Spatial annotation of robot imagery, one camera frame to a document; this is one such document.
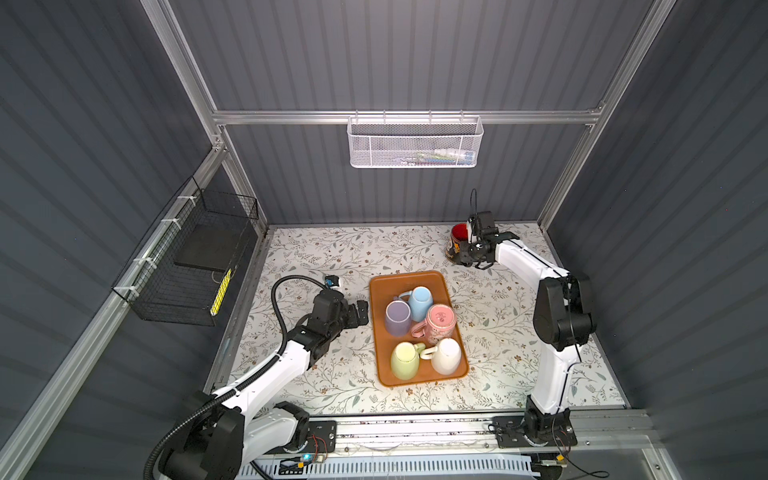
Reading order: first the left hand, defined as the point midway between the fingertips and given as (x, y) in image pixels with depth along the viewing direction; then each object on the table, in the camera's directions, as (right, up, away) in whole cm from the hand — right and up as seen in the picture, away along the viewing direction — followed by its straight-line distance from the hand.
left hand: (354, 305), depth 86 cm
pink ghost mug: (+24, -4, -5) cm, 25 cm away
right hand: (+38, +16, +14) cm, 43 cm away
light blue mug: (+20, +1, +3) cm, 20 cm away
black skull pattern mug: (+34, +22, +15) cm, 43 cm away
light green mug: (+14, -12, -10) cm, 21 cm away
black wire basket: (-41, +11, -14) cm, 45 cm away
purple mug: (+13, -4, -1) cm, 13 cm away
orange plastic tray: (+9, +3, +17) cm, 19 cm away
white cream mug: (+25, -12, -9) cm, 29 cm away
